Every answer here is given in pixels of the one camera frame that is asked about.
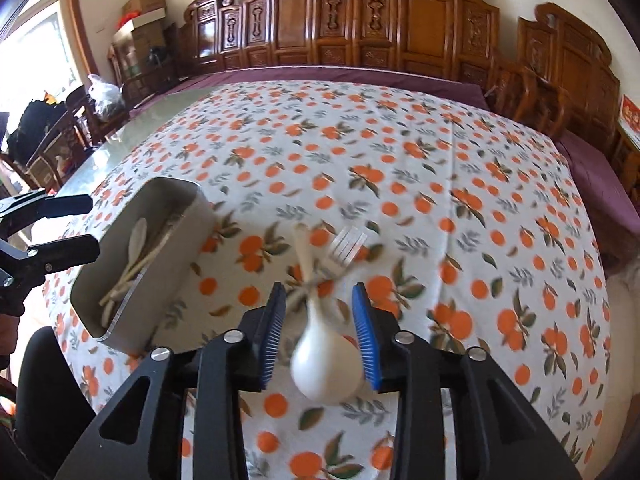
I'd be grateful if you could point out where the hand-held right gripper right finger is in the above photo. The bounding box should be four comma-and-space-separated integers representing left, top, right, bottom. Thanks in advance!
351, 282, 583, 480

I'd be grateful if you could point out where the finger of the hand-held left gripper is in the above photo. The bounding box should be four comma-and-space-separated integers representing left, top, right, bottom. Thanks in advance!
0, 189, 94, 233
0, 234, 101, 288

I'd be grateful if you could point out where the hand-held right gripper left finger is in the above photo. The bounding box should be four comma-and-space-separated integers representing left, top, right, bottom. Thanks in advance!
55, 282, 288, 480

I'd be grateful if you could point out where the white plastic spoon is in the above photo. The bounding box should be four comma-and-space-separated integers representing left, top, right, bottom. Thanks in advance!
290, 222, 364, 403

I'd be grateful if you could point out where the wooden chopstick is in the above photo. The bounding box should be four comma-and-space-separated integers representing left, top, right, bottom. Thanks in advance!
102, 230, 176, 306
100, 260, 166, 328

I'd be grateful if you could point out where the grey rectangular tray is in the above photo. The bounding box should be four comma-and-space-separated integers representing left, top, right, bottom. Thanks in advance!
70, 176, 217, 356

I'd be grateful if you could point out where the beige plastic spoon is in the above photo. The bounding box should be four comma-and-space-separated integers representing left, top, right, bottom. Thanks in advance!
100, 216, 149, 311

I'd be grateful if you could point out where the wooden armchair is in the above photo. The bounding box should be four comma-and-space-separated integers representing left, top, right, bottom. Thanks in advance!
0, 85, 128, 193
487, 55, 572, 137

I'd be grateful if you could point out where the black bag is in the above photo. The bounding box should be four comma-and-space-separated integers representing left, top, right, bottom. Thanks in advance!
6, 97, 68, 163

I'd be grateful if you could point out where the clear plastic fork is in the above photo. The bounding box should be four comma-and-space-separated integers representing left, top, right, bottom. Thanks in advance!
285, 226, 369, 311

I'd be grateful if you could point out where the black office chair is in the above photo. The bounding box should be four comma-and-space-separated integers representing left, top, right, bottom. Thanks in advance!
14, 325, 97, 468

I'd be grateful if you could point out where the white plastic bag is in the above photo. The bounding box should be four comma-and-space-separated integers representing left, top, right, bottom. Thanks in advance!
88, 74, 127, 120

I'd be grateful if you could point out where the window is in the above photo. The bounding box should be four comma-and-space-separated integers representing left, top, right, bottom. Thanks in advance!
0, 0, 92, 116

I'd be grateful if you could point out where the orange fruit print tablecloth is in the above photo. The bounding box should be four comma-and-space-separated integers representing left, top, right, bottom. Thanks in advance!
42, 80, 613, 480

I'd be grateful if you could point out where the white cardboard box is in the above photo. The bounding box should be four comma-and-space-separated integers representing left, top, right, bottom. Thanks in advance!
111, 10, 171, 81

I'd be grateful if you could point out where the brown cardboard box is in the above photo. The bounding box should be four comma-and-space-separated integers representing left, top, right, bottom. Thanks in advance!
121, 0, 167, 20

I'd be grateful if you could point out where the carved wooden screen panel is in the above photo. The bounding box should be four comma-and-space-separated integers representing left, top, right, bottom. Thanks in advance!
355, 0, 502, 88
245, 0, 360, 68
182, 0, 251, 77
517, 2, 622, 148

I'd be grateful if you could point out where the red card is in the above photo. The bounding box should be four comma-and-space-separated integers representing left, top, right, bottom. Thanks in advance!
620, 94, 640, 135

